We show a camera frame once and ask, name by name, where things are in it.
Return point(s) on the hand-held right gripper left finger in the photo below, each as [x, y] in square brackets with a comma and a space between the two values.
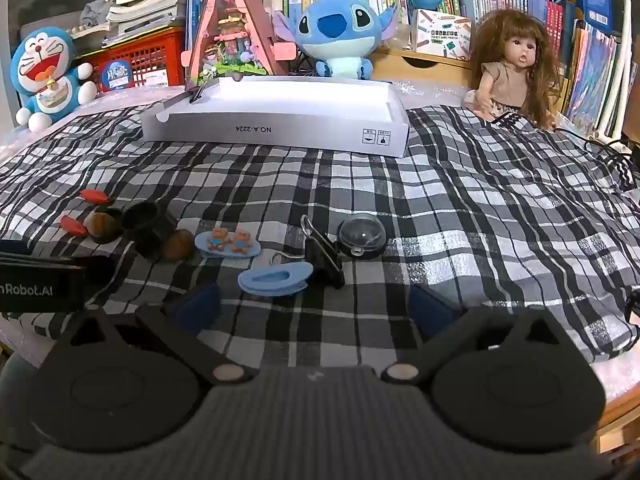
[200, 307]

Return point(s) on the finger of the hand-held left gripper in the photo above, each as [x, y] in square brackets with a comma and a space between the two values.
[97, 272]

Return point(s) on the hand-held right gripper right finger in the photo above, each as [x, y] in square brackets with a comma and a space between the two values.
[431, 307]

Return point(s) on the small red orange clip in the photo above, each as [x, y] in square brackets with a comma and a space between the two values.
[74, 225]
[95, 196]

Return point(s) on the plain blue clip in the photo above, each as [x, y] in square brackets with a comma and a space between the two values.
[272, 281]

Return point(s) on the clear dome black case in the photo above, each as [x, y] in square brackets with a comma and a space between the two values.
[362, 235]

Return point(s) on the white cardboard box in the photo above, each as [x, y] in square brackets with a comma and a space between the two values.
[280, 130]

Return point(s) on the black white plaid blanket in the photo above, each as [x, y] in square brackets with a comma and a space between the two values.
[350, 185]

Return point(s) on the round blue white sticker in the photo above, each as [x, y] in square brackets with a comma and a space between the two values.
[114, 74]

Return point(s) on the small black binder clip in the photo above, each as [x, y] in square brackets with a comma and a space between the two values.
[192, 92]

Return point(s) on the blue robot cat plush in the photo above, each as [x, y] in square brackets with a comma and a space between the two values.
[42, 65]

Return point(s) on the red plastic crate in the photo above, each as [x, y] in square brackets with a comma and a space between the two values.
[150, 55]

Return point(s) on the wooden drawer box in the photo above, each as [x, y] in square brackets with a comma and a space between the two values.
[400, 67]

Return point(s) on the brown haired baby doll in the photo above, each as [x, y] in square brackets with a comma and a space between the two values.
[515, 80]

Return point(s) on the grey cloth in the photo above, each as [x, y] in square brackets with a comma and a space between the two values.
[94, 12]

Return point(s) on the stack of white books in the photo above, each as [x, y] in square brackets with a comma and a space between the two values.
[145, 5]

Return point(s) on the pink triangular toy house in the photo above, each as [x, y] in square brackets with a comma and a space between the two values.
[230, 35]

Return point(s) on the white printed carton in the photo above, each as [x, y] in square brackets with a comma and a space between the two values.
[442, 35]

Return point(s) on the blue slim books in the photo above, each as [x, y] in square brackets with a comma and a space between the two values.
[197, 5]

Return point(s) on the stack of thin picture books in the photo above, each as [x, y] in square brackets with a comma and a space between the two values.
[592, 70]

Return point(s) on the brown cardboard panel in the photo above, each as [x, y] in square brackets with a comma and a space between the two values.
[632, 100]

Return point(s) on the blue alien plush toy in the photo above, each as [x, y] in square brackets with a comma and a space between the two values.
[335, 25]

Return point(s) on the row of pale blue books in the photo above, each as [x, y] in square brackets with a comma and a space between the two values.
[510, 2]

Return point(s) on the white tube stand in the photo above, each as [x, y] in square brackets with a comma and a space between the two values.
[625, 35]

